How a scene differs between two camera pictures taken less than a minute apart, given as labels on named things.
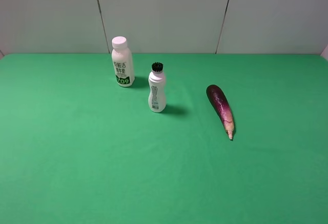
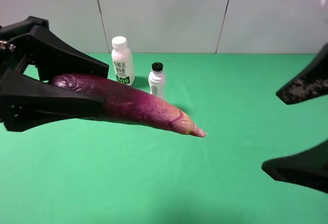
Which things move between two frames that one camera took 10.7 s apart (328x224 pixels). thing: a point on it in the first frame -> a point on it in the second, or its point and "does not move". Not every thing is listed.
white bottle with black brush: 157,83 does not move
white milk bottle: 122,60 does not move
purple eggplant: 221,104 -> 123,103
